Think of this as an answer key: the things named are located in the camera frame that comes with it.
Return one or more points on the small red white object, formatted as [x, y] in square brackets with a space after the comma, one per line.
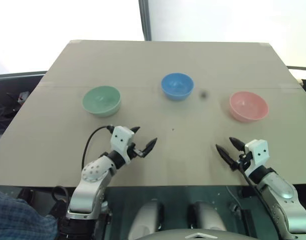
[23, 96]

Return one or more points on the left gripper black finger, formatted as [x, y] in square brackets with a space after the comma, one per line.
[149, 147]
[136, 129]

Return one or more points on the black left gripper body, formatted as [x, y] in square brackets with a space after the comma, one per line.
[133, 152]

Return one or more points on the green bowl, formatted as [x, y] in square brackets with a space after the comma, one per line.
[101, 101]

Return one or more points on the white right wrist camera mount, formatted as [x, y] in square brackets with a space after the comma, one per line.
[259, 151]

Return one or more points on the person in blue plaid clothing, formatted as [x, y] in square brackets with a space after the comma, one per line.
[20, 217]

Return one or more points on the black equipment beside table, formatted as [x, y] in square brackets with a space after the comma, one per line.
[305, 82]

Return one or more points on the dark cluttered bench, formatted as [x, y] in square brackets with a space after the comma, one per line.
[10, 100]

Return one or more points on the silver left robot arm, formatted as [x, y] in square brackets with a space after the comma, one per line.
[93, 180]

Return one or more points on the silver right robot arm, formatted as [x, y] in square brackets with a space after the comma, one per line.
[280, 190]

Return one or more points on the blue bowl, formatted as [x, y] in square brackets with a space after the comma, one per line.
[177, 86]

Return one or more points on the small dark blurry speck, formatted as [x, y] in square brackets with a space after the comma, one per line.
[203, 94]

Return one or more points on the red bowl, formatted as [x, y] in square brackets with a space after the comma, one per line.
[248, 106]

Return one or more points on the silver rounded robot leg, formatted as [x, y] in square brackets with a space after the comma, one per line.
[208, 217]
[148, 220]

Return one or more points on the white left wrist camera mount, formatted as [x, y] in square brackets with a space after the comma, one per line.
[121, 138]

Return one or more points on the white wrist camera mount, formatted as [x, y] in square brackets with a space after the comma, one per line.
[259, 151]
[121, 138]

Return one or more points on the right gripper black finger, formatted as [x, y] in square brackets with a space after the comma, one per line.
[228, 157]
[237, 144]

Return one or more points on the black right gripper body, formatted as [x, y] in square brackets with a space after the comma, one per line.
[245, 161]

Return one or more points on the grey vertical pillar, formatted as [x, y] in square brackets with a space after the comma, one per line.
[145, 20]

